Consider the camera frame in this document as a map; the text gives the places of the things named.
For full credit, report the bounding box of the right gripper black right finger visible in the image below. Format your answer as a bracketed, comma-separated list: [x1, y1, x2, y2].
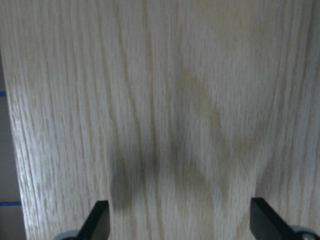
[250, 197, 320, 240]

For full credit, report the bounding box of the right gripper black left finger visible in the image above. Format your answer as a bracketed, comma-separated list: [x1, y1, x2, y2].
[54, 200, 111, 240]

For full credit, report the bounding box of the light wood drawer cabinet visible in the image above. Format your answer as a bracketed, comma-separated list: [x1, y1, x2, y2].
[0, 0, 320, 240]

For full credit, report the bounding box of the blue tape lower strip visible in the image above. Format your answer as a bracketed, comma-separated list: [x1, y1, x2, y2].
[0, 201, 22, 207]

